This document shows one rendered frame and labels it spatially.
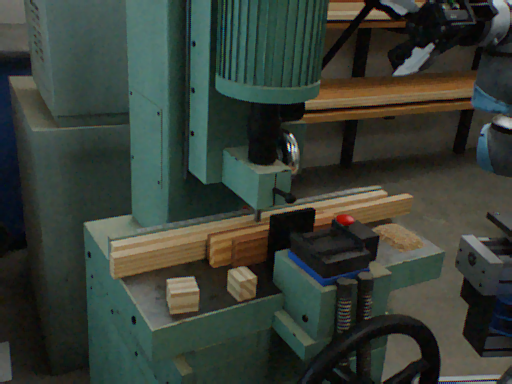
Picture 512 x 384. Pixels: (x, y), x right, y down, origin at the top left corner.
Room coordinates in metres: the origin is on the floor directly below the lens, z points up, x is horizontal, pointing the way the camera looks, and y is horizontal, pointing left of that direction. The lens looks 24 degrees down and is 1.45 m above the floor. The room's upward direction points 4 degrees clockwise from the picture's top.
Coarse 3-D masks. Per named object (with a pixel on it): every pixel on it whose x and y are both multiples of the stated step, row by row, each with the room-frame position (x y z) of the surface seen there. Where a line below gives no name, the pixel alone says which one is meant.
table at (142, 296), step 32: (384, 224) 1.13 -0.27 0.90; (384, 256) 0.99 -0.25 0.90; (416, 256) 1.00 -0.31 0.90; (128, 288) 0.82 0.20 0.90; (160, 288) 0.83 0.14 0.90; (224, 288) 0.84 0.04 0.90; (256, 288) 0.85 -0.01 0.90; (128, 320) 0.80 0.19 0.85; (160, 320) 0.74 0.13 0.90; (192, 320) 0.75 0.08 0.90; (224, 320) 0.78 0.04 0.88; (256, 320) 0.81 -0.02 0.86; (288, 320) 0.81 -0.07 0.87; (160, 352) 0.72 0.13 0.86
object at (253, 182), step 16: (224, 160) 1.04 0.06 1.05; (240, 160) 1.00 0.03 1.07; (224, 176) 1.04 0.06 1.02; (240, 176) 0.99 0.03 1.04; (256, 176) 0.94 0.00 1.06; (272, 176) 0.95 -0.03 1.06; (288, 176) 0.97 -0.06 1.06; (240, 192) 0.99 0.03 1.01; (256, 192) 0.94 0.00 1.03; (272, 192) 0.95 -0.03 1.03; (288, 192) 0.97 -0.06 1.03; (256, 208) 0.94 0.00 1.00
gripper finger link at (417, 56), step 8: (416, 48) 0.98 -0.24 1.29; (424, 48) 0.98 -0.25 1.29; (432, 48) 0.93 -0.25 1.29; (408, 56) 0.98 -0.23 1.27; (416, 56) 0.97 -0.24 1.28; (424, 56) 0.93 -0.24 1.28; (408, 64) 0.95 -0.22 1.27; (416, 64) 0.94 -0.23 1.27; (400, 72) 0.93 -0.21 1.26; (408, 72) 0.94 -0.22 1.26
